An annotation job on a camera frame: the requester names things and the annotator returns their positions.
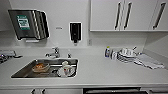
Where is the blue dish soap bottle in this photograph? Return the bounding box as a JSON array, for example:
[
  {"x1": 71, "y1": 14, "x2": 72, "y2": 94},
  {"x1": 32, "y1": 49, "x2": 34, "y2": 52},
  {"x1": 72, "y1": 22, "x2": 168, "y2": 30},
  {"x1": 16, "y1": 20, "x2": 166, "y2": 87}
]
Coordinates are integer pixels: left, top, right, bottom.
[{"x1": 104, "y1": 45, "x2": 111, "y2": 59}]

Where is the white cup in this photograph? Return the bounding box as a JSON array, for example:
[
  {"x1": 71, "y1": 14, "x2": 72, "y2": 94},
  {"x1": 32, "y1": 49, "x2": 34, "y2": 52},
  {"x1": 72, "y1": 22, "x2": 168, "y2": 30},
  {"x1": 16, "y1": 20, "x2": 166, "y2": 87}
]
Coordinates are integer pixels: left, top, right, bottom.
[{"x1": 59, "y1": 60, "x2": 75, "y2": 78}]

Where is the chrome sink faucet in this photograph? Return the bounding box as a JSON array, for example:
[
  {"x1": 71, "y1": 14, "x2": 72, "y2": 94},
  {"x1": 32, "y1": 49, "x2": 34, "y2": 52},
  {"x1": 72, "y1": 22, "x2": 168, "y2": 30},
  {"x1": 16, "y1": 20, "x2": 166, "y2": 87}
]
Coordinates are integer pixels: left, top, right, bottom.
[{"x1": 44, "y1": 46, "x2": 62, "y2": 60}]

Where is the small white bottle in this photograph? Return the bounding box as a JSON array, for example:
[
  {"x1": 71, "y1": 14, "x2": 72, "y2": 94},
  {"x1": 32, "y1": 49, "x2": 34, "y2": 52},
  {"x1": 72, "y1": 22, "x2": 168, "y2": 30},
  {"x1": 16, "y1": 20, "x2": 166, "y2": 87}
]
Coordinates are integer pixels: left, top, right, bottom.
[{"x1": 110, "y1": 49, "x2": 118, "y2": 61}]

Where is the stack of white plates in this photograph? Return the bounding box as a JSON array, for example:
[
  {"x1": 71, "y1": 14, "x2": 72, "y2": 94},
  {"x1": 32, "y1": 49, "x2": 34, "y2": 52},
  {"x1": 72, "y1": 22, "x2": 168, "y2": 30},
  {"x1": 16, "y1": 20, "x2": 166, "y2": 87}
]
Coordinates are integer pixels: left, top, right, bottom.
[{"x1": 116, "y1": 47, "x2": 138, "y2": 65}]

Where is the brown bowl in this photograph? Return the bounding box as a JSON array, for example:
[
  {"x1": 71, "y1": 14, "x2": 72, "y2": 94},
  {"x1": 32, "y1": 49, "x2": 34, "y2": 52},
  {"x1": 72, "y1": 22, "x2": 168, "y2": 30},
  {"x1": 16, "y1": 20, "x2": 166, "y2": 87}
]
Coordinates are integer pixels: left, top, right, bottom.
[{"x1": 31, "y1": 62, "x2": 51, "y2": 74}]

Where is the dark paper towel dispenser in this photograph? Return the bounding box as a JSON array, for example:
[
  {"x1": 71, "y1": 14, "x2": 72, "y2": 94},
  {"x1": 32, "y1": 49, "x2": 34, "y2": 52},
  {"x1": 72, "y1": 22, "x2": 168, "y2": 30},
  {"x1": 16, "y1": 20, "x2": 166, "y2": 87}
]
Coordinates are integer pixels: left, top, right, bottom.
[{"x1": 7, "y1": 8, "x2": 51, "y2": 43}]

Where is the steel kitchen sink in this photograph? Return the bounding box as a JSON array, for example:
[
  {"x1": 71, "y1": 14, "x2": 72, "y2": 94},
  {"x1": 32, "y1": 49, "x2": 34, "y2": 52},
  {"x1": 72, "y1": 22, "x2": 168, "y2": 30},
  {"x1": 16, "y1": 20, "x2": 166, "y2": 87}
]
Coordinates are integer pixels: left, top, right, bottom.
[{"x1": 10, "y1": 58, "x2": 80, "y2": 80}]

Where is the black wall soap dispenser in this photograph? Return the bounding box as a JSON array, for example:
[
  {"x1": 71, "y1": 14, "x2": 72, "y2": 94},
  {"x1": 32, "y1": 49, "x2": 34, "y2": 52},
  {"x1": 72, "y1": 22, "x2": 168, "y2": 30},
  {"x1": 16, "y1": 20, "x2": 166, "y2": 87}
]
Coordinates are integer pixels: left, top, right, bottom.
[{"x1": 68, "y1": 21, "x2": 83, "y2": 45}]

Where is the white wall outlet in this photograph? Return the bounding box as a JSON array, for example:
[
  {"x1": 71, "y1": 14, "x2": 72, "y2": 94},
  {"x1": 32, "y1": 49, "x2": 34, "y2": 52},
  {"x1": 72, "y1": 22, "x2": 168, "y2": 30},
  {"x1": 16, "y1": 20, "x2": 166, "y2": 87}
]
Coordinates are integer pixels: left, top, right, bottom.
[{"x1": 55, "y1": 26, "x2": 63, "y2": 31}]

